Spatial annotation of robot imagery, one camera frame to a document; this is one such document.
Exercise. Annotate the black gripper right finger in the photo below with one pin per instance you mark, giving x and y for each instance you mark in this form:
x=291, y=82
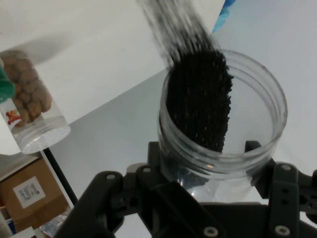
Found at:
x=284, y=193

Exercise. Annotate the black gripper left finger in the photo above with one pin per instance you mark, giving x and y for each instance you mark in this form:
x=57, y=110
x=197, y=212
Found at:
x=158, y=205

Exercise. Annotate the clear plastic wide-mouth jar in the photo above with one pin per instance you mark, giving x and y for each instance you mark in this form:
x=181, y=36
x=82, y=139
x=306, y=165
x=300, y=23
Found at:
x=267, y=104

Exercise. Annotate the black seeds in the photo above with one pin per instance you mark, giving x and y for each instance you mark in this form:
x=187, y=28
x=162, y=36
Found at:
x=200, y=99

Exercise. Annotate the crumpled clear plastic bag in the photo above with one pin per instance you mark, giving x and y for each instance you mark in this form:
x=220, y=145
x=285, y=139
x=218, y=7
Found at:
x=54, y=223

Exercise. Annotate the brown cardboard box with label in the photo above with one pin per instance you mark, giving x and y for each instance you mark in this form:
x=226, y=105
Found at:
x=34, y=193

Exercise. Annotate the clear jar of brown nuts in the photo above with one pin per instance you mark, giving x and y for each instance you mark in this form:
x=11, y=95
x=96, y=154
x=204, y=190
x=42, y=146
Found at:
x=27, y=94

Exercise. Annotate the blue patterned sheet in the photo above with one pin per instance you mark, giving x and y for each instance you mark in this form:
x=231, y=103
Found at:
x=223, y=17

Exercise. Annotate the green-capped spice bottle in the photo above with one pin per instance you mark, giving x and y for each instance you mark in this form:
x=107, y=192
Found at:
x=5, y=89

